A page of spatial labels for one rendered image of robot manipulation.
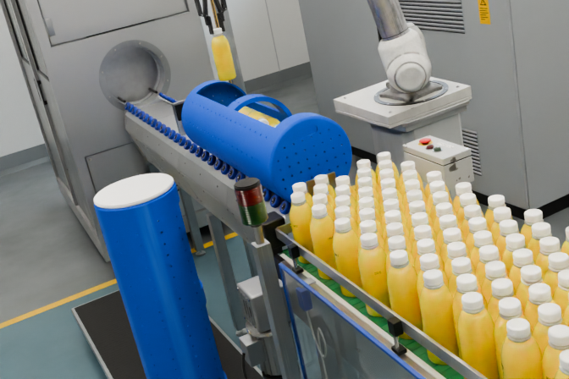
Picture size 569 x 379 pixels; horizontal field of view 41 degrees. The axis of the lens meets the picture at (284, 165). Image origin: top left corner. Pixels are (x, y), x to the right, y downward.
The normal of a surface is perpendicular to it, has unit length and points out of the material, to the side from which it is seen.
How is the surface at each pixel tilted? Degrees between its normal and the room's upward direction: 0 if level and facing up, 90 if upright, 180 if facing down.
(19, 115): 90
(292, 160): 90
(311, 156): 90
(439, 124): 90
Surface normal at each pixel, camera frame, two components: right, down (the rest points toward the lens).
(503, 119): -0.87, 0.32
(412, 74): -0.05, 0.48
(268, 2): 0.45, 0.22
